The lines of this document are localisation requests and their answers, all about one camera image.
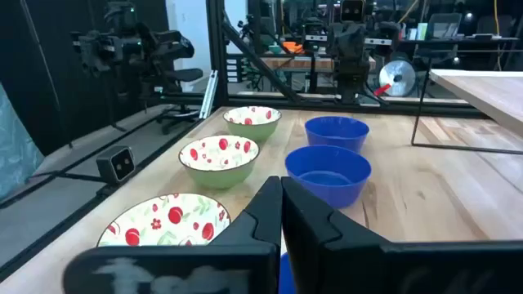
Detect silver aluminium profile bar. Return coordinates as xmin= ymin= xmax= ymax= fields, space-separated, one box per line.
xmin=199 ymin=69 xmax=220 ymax=120

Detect green bowl floral inside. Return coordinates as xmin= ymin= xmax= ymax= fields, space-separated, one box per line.
xmin=222 ymin=105 xmax=283 ymax=143
xmin=96 ymin=193 xmax=232 ymax=248
xmin=178 ymin=135 xmax=261 ymax=190

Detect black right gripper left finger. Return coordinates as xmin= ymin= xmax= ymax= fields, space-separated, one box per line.
xmin=62 ymin=176 xmax=284 ymax=294

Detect orange container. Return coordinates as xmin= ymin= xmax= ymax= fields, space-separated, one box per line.
xmin=282 ymin=40 xmax=306 ymax=55

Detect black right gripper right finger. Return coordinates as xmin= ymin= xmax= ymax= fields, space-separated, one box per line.
xmin=281 ymin=176 xmax=523 ymax=294

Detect silver round disc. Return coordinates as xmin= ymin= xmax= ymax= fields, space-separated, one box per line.
xmin=378 ymin=60 xmax=417 ymax=98

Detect blue plastic bowl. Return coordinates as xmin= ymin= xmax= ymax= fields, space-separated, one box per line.
xmin=284 ymin=145 xmax=373 ymax=210
xmin=279 ymin=252 xmax=296 ymax=294
xmin=304 ymin=116 xmax=370 ymax=154

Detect teal patterned curtain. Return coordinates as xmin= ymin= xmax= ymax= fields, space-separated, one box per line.
xmin=0 ymin=83 xmax=45 ymax=201

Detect wooden shelf black metal legs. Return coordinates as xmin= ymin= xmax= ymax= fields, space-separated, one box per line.
xmin=410 ymin=56 xmax=523 ymax=156

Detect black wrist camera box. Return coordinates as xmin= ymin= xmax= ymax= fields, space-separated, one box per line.
xmin=340 ymin=0 xmax=365 ymax=24

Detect black office chair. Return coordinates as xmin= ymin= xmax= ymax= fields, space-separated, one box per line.
xmin=138 ymin=28 xmax=205 ymax=136

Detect black table-level camera box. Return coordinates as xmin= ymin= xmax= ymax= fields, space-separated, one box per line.
xmin=96 ymin=145 xmax=136 ymax=184

